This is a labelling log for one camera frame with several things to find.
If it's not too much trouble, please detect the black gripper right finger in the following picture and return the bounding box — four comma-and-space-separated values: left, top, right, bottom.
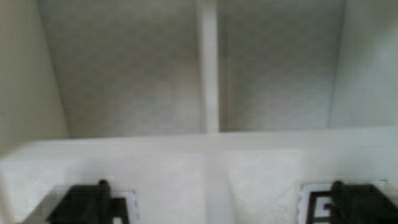
328, 181, 398, 224

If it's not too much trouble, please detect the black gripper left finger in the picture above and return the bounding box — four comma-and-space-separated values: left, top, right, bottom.
45, 180, 131, 224

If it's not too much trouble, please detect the white cabinet body box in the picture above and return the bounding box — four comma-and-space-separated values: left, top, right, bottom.
0, 0, 398, 157

